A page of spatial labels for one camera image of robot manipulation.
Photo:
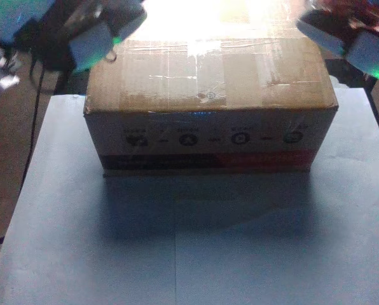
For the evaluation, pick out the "taped cardboard box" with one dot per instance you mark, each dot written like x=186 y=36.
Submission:
x=208 y=79

